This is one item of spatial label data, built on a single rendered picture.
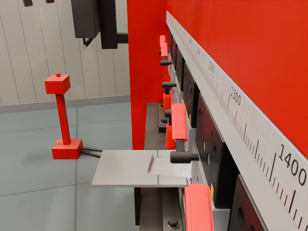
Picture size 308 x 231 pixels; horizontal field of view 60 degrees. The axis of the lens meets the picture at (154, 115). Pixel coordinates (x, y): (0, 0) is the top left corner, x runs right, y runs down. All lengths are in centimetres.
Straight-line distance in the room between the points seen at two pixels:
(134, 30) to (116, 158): 87
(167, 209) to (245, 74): 65
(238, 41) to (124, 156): 69
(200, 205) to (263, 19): 15
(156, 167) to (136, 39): 90
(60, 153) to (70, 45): 161
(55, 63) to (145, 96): 240
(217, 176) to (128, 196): 197
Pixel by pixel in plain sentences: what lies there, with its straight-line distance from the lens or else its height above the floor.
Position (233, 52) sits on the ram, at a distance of 25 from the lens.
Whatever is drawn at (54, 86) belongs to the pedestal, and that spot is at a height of 75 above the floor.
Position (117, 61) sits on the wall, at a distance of 388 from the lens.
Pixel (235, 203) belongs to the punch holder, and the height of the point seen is 131.
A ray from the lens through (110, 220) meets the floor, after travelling 208.
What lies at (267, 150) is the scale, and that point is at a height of 139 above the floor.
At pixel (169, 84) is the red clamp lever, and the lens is 75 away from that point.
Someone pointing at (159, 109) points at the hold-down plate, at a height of 91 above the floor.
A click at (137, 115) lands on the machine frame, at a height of 78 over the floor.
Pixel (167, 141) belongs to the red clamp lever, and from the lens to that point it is 59.
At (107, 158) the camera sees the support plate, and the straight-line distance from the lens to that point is 87.
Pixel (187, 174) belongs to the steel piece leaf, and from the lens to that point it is 79.
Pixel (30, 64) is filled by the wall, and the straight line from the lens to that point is 392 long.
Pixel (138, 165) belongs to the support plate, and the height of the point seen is 100.
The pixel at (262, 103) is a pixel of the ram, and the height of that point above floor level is 141.
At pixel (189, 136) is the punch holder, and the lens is 49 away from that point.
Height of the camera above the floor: 147
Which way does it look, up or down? 24 degrees down
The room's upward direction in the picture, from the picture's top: straight up
